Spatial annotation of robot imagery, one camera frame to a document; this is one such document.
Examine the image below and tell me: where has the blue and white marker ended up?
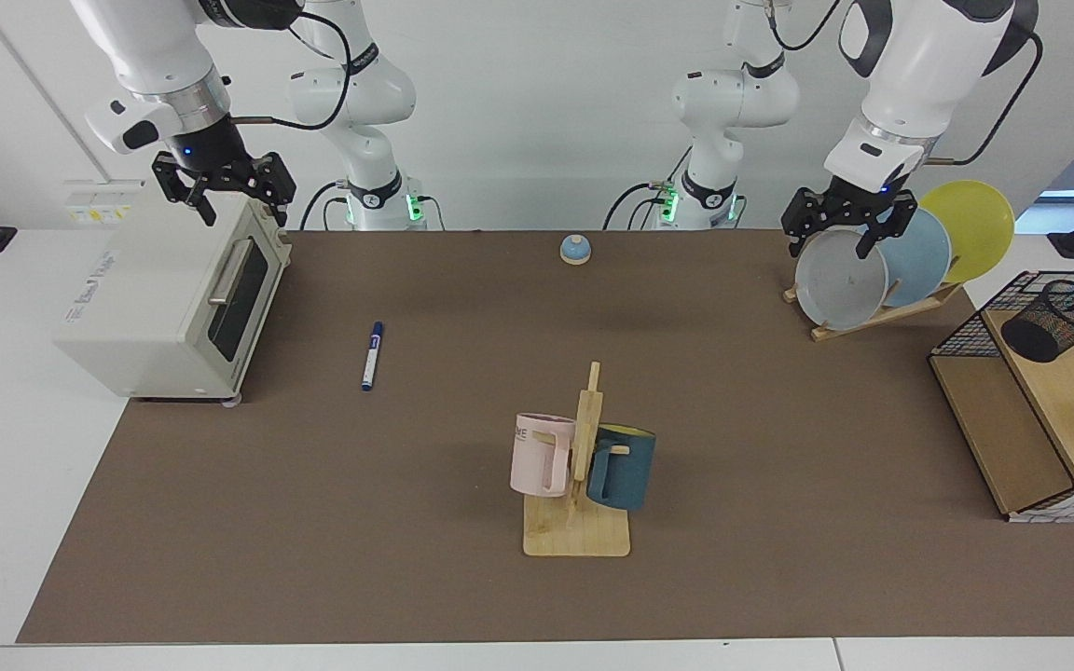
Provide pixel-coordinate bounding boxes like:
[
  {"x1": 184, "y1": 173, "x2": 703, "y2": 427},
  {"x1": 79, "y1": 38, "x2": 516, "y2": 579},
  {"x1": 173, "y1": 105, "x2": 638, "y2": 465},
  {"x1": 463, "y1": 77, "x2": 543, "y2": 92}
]
[{"x1": 361, "y1": 322, "x2": 385, "y2": 392}]

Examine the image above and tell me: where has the pink cup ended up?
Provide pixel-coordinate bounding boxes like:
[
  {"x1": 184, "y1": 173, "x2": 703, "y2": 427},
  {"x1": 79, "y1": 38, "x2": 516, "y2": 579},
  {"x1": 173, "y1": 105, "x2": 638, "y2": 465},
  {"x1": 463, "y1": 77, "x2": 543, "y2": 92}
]
[{"x1": 510, "y1": 413, "x2": 577, "y2": 499}]

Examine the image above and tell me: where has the black mesh pen holder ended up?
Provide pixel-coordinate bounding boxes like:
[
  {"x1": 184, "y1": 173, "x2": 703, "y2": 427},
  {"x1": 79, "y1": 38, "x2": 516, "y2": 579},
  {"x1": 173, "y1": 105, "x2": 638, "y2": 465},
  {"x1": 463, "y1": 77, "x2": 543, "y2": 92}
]
[{"x1": 1001, "y1": 280, "x2": 1074, "y2": 363}]

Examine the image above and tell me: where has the wire basket with wooden floor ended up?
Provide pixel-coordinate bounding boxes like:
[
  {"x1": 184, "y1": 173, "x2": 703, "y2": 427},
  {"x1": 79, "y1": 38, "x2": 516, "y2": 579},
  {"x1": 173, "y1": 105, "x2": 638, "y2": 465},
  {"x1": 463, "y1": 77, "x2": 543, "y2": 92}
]
[{"x1": 929, "y1": 270, "x2": 1074, "y2": 525}]

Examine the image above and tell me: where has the wooden plate rack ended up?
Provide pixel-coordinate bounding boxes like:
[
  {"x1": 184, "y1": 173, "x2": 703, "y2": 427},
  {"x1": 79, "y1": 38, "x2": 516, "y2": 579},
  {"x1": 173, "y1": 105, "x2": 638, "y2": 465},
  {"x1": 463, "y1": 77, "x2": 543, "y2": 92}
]
[{"x1": 782, "y1": 282, "x2": 965, "y2": 343}]

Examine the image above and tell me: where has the black base cable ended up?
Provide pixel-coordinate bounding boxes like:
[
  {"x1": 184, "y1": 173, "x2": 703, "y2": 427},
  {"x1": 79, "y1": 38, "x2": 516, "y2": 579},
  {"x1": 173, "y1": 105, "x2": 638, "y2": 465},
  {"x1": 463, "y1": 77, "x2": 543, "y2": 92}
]
[
  {"x1": 299, "y1": 182, "x2": 351, "y2": 231},
  {"x1": 602, "y1": 147, "x2": 693, "y2": 231}
]

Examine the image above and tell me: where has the grey plate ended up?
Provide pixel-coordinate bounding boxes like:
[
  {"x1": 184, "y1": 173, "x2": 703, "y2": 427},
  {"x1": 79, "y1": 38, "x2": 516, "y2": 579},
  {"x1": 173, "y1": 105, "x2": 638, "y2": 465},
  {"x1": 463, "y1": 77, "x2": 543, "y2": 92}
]
[{"x1": 794, "y1": 229, "x2": 889, "y2": 332}]

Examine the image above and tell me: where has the dark teal cup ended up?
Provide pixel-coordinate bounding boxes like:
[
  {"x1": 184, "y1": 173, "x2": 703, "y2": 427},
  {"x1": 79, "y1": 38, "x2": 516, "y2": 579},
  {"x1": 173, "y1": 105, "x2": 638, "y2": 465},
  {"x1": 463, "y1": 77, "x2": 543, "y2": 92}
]
[{"x1": 585, "y1": 424, "x2": 657, "y2": 512}]

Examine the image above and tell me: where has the light blue plate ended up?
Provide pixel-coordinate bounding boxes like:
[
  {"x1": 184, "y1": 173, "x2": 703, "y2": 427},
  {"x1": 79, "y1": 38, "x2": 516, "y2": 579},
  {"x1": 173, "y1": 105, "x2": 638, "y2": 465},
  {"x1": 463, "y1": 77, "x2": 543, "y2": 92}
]
[{"x1": 859, "y1": 205, "x2": 952, "y2": 308}]

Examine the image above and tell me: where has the pale toaster oven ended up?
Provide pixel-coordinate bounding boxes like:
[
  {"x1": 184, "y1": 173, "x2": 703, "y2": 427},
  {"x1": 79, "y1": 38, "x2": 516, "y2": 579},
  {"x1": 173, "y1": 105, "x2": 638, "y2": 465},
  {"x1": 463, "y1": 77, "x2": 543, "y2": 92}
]
[{"x1": 52, "y1": 179, "x2": 294, "y2": 404}]

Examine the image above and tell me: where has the white wall socket strip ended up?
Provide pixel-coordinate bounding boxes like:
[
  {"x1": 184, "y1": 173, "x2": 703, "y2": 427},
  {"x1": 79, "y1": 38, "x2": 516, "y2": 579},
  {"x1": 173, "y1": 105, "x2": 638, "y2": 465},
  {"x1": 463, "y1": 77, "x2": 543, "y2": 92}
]
[{"x1": 64, "y1": 180, "x2": 145, "y2": 226}]

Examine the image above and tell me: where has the yellow plate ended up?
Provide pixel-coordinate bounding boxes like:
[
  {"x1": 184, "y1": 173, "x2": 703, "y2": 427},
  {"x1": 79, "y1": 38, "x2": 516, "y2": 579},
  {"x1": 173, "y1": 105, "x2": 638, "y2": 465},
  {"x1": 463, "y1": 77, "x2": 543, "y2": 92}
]
[{"x1": 917, "y1": 180, "x2": 1015, "y2": 284}]

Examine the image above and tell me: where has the wooden cup stand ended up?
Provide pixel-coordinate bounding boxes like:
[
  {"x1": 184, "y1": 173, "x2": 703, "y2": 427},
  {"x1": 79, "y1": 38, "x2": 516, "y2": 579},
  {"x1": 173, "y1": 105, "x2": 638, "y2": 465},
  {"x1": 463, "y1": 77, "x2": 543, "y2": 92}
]
[{"x1": 523, "y1": 362, "x2": 632, "y2": 558}]

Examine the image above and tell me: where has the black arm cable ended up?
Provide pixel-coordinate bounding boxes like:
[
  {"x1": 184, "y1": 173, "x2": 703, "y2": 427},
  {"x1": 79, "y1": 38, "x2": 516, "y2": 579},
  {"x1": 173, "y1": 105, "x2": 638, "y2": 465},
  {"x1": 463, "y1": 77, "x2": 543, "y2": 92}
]
[
  {"x1": 765, "y1": 0, "x2": 1046, "y2": 167},
  {"x1": 220, "y1": 0, "x2": 356, "y2": 131}
]

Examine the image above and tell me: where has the brown table cloth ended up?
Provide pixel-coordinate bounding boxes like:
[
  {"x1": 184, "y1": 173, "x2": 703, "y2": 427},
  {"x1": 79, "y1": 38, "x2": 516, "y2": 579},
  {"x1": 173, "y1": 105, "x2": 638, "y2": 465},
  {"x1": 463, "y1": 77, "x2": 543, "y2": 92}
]
[{"x1": 17, "y1": 229, "x2": 1074, "y2": 644}]

